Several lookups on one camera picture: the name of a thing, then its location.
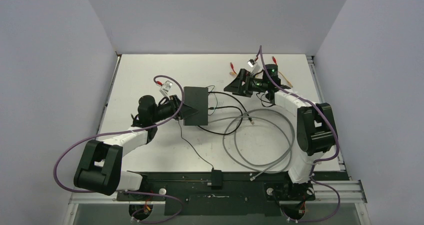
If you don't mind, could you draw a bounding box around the aluminium front rail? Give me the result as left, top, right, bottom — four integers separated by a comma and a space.
69, 180, 367, 205

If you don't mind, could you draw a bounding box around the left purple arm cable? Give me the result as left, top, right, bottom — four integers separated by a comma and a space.
53, 75, 185, 224

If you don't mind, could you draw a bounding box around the thick black ethernet cable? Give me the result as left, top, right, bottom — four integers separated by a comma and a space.
198, 90, 256, 136

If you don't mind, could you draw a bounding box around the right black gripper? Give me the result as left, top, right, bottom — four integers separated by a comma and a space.
223, 69, 268, 98

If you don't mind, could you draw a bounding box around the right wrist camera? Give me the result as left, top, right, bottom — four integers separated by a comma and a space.
247, 58, 262, 76

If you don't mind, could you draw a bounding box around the black power adapter box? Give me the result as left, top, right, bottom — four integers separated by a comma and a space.
207, 168, 223, 190

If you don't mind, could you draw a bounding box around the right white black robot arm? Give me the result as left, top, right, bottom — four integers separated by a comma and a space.
224, 63, 340, 199

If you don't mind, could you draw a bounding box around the dark grey network switch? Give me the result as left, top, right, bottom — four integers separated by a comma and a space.
183, 86, 209, 126

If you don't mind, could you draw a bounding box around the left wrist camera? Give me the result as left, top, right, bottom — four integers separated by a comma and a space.
159, 80, 173, 98

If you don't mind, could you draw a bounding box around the thin black power cable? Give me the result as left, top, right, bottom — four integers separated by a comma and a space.
178, 84, 220, 171

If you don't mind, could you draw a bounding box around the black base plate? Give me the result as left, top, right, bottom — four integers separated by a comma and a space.
116, 172, 316, 217

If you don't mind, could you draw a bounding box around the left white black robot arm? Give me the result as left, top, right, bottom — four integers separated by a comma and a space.
73, 95, 208, 201

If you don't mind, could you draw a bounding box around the aluminium right side rail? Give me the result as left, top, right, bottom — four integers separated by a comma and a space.
306, 55, 346, 172

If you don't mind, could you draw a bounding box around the aluminium left side rail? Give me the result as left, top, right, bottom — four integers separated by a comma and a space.
82, 53, 121, 148

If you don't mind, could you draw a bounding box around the red ethernet cable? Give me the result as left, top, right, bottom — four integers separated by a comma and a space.
229, 55, 278, 76

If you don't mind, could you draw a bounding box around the yellow ethernet cable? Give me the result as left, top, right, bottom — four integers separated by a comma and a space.
230, 71, 294, 88

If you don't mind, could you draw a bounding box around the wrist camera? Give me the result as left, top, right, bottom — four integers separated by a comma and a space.
159, 80, 173, 98
247, 58, 262, 76

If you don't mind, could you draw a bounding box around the aluminium rail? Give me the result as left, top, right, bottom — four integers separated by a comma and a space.
69, 180, 367, 205
306, 55, 346, 172
82, 53, 121, 148

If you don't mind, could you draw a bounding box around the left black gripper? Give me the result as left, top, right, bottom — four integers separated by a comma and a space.
151, 94, 198, 123

